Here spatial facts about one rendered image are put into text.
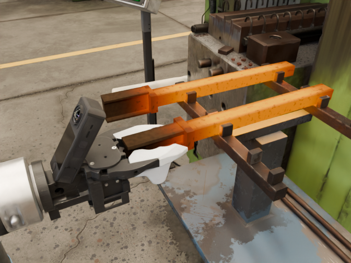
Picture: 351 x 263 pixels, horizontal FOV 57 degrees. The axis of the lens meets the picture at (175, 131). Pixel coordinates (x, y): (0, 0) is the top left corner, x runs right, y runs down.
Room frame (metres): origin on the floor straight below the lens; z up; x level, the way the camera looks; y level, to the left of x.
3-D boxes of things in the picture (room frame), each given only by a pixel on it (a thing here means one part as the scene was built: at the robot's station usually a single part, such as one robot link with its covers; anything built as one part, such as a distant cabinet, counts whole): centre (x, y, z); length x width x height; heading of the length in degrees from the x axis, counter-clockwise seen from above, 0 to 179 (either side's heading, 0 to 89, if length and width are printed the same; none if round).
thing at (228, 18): (1.07, -0.35, 0.99); 0.42 x 0.05 x 0.01; 112
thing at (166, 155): (0.36, 0.02, 0.96); 0.09 x 0.03 x 0.06; 103
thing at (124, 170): (0.34, 0.07, 0.98); 0.09 x 0.05 x 0.02; 103
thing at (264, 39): (0.88, -0.27, 0.95); 0.12 x 0.08 x 0.06; 112
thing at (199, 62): (0.96, -0.09, 0.87); 0.04 x 0.03 x 0.03; 112
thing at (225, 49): (0.93, -0.15, 0.92); 0.04 x 0.03 x 0.01; 144
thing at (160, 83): (1.30, 0.06, 0.62); 0.44 x 0.05 x 0.05; 112
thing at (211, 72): (0.88, -0.12, 0.87); 0.04 x 0.03 x 0.03; 112
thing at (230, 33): (1.10, -0.34, 0.96); 0.42 x 0.20 x 0.09; 112
